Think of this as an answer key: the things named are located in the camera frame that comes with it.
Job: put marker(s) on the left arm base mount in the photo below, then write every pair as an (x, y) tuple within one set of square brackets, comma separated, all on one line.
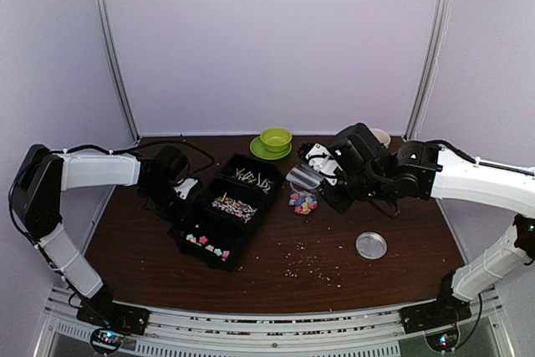
[(113, 322)]

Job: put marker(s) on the right aluminium frame post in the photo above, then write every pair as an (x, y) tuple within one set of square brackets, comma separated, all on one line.
[(429, 70)]

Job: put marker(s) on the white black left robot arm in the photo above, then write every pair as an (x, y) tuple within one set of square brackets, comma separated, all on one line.
[(35, 196)]

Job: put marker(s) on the front aluminium rail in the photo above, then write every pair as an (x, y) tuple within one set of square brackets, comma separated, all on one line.
[(365, 332)]

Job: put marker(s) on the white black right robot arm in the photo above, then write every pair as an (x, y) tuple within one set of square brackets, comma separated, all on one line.
[(356, 166)]

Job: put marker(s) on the green saucer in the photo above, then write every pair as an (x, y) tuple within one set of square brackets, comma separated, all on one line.
[(258, 149)]

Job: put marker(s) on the black three-compartment candy tray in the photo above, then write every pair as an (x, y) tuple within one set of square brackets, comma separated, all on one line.
[(225, 216)]

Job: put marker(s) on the coral pattern ceramic mug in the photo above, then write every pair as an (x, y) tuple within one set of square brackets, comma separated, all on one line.
[(382, 136)]

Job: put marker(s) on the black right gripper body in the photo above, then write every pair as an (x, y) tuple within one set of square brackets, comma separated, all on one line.
[(328, 176)]

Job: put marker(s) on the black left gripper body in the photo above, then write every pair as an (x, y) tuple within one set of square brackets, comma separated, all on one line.
[(166, 205)]

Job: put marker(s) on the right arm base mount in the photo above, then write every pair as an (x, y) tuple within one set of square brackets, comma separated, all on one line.
[(439, 318)]

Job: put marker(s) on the left aluminium frame post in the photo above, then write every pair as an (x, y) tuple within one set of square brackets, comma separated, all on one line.
[(115, 70)]

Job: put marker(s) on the silver metal scoop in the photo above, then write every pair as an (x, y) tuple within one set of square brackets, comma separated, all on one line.
[(305, 177)]

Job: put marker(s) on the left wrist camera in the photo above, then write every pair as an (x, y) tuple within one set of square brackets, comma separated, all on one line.
[(184, 189)]

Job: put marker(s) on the green bowl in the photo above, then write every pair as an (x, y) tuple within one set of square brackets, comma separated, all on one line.
[(276, 139)]

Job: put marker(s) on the aluminium frame post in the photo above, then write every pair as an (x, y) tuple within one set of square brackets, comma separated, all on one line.
[(429, 70), (115, 70)]

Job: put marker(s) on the silver jar lid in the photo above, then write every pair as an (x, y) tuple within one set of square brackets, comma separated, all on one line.
[(371, 245)]

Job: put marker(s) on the clear plastic jar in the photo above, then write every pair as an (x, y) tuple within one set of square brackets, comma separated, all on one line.
[(303, 202)]

